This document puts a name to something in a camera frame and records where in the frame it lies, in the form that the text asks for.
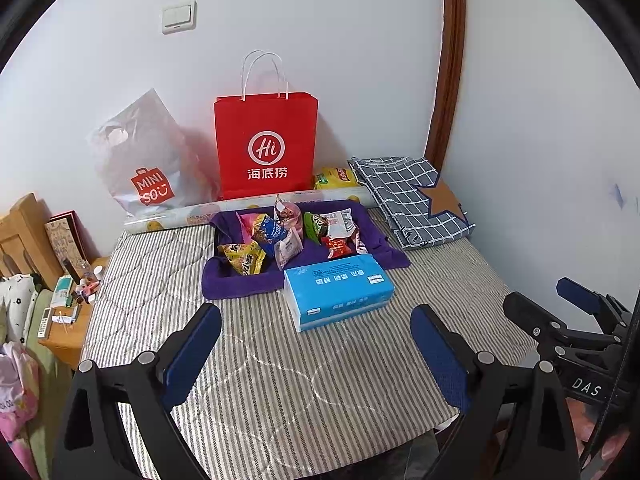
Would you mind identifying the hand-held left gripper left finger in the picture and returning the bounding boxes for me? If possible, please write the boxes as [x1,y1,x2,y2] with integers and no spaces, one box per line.
[52,302,222,480]

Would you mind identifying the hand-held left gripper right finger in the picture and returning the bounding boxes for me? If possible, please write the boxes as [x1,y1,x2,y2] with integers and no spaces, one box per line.
[410,303,583,480]

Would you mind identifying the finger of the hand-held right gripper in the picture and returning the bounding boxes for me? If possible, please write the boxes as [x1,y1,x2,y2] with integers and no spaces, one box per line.
[502,292,621,361]
[556,276,633,333]

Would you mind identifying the purple towel-lined tray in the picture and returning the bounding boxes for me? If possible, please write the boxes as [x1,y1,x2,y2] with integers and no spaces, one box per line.
[201,201,412,301]

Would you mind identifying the yellow snack packet dark print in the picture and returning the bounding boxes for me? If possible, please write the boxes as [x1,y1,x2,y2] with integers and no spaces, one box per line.
[217,240,267,277]

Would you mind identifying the pink and yellow snack packet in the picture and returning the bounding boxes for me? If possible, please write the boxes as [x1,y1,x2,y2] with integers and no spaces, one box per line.
[236,211,273,243]

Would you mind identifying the white and pink snack packet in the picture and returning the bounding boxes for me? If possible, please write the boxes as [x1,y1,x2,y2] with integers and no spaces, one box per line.
[274,232,306,271]

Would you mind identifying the blue snack packet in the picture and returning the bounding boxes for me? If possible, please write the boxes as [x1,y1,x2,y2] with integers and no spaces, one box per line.
[252,220,291,248]

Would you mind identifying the red snack packet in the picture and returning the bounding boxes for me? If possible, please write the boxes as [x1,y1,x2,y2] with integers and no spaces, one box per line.
[322,236,353,260]

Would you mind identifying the pink snack packet with dog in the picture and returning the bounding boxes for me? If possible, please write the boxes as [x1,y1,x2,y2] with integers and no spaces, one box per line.
[272,195,301,226]

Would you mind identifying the large white snack packet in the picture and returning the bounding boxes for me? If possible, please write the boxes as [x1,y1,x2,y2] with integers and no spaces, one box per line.
[320,210,356,238]

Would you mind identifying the green snack packet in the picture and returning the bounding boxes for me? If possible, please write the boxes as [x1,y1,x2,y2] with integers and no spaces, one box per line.
[303,211,328,246]

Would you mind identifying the pink floral cloth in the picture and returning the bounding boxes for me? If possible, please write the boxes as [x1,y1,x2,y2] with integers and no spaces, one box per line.
[565,400,633,480]

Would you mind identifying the dark trousers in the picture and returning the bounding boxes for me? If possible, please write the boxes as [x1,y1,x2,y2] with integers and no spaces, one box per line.
[387,427,441,480]

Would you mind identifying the striped quilted mattress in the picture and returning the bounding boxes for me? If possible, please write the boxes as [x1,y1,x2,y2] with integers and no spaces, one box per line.
[80,220,541,480]

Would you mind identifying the blue tissue pack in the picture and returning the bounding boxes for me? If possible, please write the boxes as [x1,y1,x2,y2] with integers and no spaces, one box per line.
[283,253,396,333]

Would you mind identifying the wooden nightstand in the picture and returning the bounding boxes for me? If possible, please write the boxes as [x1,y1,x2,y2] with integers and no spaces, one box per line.
[37,256,112,371]

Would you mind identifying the printed paper roll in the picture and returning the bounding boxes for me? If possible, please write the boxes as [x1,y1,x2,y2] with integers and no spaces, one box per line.
[123,187,373,234]

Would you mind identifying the green and white box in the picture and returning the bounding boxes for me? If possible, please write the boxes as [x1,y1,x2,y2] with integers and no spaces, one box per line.
[50,275,73,308]

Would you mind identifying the green bed sheet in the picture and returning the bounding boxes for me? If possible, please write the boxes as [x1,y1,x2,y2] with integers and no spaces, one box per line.
[25,290,76,480]

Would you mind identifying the folded checked cloth with star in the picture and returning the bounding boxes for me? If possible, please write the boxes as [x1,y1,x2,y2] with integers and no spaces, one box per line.
[347,156,476,252]

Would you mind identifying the pink plastic bag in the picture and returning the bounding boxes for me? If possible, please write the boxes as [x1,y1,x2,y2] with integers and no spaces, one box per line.
[0,342,41,480]

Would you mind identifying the floral pillow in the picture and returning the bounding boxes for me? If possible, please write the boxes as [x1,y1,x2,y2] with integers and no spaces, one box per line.
[0,274,41,346]

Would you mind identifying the white plastic shopping bag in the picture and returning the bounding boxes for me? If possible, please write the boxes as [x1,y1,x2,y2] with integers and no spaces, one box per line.
[86,88,221,217]

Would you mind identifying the wooden headboard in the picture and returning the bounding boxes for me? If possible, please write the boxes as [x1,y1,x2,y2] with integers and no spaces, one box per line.
[0,192,63,281]

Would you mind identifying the yellow packet with green label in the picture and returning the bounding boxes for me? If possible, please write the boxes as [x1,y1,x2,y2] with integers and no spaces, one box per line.
[313,166,361,191]

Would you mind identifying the red paper shopping bag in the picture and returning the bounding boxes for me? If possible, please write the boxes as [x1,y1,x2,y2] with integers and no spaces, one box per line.
[214,50,319,200]

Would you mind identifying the black cable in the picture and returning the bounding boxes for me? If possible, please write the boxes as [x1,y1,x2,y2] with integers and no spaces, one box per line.
[579,300,640,466]

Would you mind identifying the patterned picture frame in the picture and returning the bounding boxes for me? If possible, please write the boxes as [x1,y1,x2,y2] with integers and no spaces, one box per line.
[44,211,90,273]

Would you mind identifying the brown wooden door frame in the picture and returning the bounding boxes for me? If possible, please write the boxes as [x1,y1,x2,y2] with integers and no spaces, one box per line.
[424,0,467,176]

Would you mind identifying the white wall light switch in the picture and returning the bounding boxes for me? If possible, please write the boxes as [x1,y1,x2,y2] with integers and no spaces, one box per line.
[161,1,197,36]

